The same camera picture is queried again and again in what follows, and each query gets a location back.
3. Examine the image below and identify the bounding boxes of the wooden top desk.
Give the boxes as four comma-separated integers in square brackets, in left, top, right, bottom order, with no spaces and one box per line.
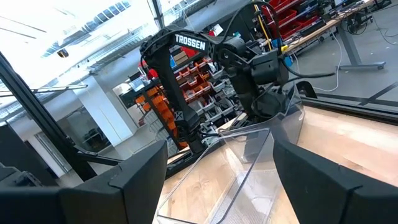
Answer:
[281,0,388,71]

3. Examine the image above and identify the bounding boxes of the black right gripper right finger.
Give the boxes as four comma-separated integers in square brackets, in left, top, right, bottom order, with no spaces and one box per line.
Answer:
[272,138,398,224]

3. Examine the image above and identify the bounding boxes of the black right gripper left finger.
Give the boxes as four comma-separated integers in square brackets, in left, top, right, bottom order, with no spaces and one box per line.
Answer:
[0,139,169,224]

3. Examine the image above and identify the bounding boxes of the black aluminium table frame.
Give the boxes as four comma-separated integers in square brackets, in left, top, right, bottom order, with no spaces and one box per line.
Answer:
[0,51,398,183]

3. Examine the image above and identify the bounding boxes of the white floor cable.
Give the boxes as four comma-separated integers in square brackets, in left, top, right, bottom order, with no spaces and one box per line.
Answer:
[310,29,343,93]

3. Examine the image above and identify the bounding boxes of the black shelf rack orange bins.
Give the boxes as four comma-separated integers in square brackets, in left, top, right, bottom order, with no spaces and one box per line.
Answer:
[119,46,249,150]

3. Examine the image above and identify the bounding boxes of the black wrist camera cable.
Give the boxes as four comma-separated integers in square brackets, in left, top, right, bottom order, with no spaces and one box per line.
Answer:
[278,58,337,80]

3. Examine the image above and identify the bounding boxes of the clear plastic storage bin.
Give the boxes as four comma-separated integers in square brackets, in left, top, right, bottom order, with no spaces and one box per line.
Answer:
[154,126,280,224]
[216,83,307,164]

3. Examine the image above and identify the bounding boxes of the black frame corner hook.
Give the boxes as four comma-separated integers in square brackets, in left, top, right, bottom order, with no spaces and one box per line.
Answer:
[294,80,318,100]

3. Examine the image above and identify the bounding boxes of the silver wire rack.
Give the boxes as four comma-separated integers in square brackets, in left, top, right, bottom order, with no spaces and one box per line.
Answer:
[260,0,329,41]

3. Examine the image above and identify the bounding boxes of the yellow hanging cable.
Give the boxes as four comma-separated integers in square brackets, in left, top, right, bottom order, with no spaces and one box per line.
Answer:
[253,3,289,54]

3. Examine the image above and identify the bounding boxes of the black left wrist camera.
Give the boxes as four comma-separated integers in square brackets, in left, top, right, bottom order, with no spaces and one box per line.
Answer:
[250,49,290,86]

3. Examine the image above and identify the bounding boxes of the black partition panel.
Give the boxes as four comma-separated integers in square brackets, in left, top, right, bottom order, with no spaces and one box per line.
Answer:
[0,123,60,187]

